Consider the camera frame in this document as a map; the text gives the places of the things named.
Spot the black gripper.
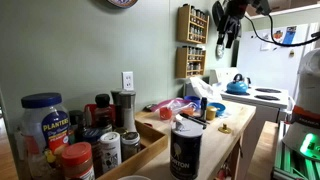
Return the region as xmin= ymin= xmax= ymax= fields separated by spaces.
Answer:
xmin=217 ymin=0 xmax=248 ymax=48

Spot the dark blue Morton salt container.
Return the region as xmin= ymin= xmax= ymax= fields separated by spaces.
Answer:
xmin=170 ymin=115 xmax=203 ymax=180

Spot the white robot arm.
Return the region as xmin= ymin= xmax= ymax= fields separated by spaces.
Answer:
xmin=217 ymin=0 xmax=320 ymax=161

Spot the white lid spice shaker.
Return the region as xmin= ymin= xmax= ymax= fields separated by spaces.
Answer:
xmin=100 ymin=132 xmax=122 ymax=173

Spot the blue lid dark jar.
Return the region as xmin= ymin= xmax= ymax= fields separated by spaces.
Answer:
xmin=83 ymin=128 xmax=103 ymax=178

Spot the red lid spice jar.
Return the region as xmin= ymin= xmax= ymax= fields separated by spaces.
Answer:
xmin=62 ymin=142 xmax=95 ymax=180

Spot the Planters peanuts jar blue lid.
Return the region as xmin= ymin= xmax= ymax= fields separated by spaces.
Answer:
xmin=21 ymin=92 xmax=69 ymax=180

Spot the hanging black frying pan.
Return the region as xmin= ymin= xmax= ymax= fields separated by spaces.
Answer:
xmin=212 ymin=1 xmax=224 ymax=30

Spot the upper wooden spice rack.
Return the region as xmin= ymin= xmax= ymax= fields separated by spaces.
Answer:
xmin=177 ymin=4 xmax=209 ymax=44

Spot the wooden spice rack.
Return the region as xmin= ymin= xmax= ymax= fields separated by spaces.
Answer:
xmin=177 ymin=4 xmax=209 ymax=44
xmin=175 ymin=46 xmax=206 ymax=78

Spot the lower wooden spice rack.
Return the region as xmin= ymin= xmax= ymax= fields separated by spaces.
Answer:
xmin=175 ymin=46 xmax=206 ymax=78

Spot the white refrigerator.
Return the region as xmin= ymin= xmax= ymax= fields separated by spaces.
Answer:
xmin=236 ymin=23 xmax=319 ymax=98

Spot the blue tea kettle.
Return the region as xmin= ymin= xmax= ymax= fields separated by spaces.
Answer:
xmin=227 ymin=74 xmax=248 ymax=94

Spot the blue plastic bowl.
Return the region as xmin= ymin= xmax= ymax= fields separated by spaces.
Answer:
xmin=208 ymin=102 xmax=226 ymax=116

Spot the small yellow jar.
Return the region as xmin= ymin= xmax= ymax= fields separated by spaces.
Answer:
xmin=206 ymin=106 xmax=217 ymax=121

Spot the black marker pen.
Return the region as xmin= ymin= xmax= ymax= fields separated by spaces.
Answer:
xmin=180 ymin=113 xmax=207 ymax=129

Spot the brass knob on table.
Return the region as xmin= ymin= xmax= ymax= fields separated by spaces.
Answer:
xmin=218 ymin=124 xmax=231 ymax=134

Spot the clear plastic bag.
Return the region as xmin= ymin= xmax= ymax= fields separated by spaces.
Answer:
xmin=159 ymin=98 xmax=199 ymax=117

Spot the orange small cup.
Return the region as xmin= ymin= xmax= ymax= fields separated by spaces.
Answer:
xmin=160 ymin=107 xmax=172 ymax=120

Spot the stainless steel pepper grinder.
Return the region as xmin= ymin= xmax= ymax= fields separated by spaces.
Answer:
xmin=120 ymin=91 xmax=136 ymax=132

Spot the wooden tray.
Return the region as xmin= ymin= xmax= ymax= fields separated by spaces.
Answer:
xmin=97 ymin=121 xmax=168 ymax=180

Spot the glass jar dark spice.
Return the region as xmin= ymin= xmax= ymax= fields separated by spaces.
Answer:
xmin=121 ymin=132 xmax=141 ymax=161

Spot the dark sauce bottle black cap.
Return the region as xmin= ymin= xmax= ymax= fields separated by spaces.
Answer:
xmin=94 ymin=94 xmax=112 ymax=133

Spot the white bowl rim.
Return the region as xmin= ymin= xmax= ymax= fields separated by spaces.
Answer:
xmin=118 ymin=175 xmax=151 ymax=180

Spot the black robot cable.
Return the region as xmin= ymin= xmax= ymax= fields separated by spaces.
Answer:
xmin=244 ymin=14 xmax=320 ymax=48

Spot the white wall outlet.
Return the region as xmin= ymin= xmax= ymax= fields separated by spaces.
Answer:
xmin=122 ymin=71 xmax=134 ymax=90

